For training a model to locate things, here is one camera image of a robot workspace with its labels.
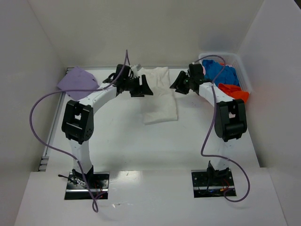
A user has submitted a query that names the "purple cable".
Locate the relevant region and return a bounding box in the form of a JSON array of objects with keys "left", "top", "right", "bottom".
[
  {"left": 29, "top": 49, "right": 131, "bottom": 213},
  {"left": 192, "top": 55, "right": 251, "bottom": 203}
]

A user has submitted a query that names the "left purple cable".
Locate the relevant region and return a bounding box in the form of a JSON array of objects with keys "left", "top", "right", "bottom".
[{"left": 29, "top": 49, "right": 131, "bottom": 213}]

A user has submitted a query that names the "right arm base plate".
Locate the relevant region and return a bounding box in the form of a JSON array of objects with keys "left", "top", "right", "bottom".
[{"left": 191, "top": 170, "right": 237, "bottom": 198}]

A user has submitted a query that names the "white t shirt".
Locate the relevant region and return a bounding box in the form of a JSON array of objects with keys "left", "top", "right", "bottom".
[{"left": 138, "top": 67, "right": 178, "bottom": 125}]

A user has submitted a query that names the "folded purple t shirt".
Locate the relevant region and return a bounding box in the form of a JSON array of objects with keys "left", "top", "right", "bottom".
[{"left": 57, "top": 66, "right": 99, "bottom": 101}]

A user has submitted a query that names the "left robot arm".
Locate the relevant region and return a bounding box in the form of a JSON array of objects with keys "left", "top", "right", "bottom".
[{"left": 62, "top": 64, "right": 153, "bottom": 186}]

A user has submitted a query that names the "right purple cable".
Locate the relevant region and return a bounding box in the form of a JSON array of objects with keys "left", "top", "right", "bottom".
[{"left": 192, "top": 55, "right": 251, "bottom": 203}]

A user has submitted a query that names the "white plastic basket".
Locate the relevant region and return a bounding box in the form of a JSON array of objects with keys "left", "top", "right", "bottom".
[{"left": 198, "top": 52, "right": 252, "bottom": 94}]

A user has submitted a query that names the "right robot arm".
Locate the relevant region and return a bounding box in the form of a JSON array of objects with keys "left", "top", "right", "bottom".
[{"left": 170, "top": 64, "right": 247, "bottom": 166}]

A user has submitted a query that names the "orange t shirt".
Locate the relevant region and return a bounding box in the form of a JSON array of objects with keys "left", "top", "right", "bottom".
[{"left": 218, "top": 83, "right": 249, "bottom": 103}]

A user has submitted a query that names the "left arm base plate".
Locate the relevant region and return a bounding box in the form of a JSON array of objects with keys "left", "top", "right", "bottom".
[{"left": 64, "top": 172, "right": 109, "bottom": 200}]

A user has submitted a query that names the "aluminium rail bracket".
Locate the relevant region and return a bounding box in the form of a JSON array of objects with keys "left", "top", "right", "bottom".
[{"left": 38, "top": 156, "right": 49, "bottom": 172}]

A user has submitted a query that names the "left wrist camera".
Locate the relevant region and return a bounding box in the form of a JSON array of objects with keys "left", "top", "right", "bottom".
[{"left": 131, "top": 64, "right": 142, "bottom": 72}]

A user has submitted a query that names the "blue t shirt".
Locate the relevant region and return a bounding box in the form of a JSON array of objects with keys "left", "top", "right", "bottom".
[{"left": 202, "top": 59, "right": 240, "bottom": 86}]

